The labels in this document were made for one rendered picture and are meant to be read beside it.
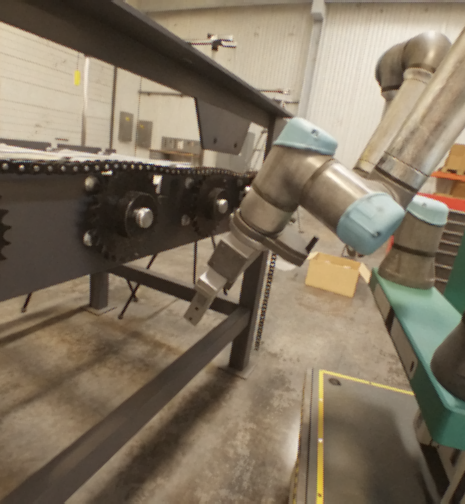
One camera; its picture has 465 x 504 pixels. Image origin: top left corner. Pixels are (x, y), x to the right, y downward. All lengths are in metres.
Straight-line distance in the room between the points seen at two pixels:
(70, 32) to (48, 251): 0.32
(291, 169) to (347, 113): 10.58
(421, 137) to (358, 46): 10.97
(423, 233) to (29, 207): 0.87
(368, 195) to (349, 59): 11.00
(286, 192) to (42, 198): 0.35
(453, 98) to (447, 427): 0.42
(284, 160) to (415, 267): 0.62
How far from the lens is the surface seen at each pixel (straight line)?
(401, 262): 0.98
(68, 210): 0.57
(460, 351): 0.55
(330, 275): 2.94
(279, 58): 11.91
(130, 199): 0.56
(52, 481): 0.83
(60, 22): 0.60
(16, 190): 0.52
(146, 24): 0.61
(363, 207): 0.40
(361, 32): 11.59
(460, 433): 0.54
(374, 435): 1.07
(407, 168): 0.52
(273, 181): 0.45
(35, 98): 11.36
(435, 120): 0.52
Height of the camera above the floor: 0.97
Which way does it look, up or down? 16 degrees down
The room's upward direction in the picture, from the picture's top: 9 degrees clockwise
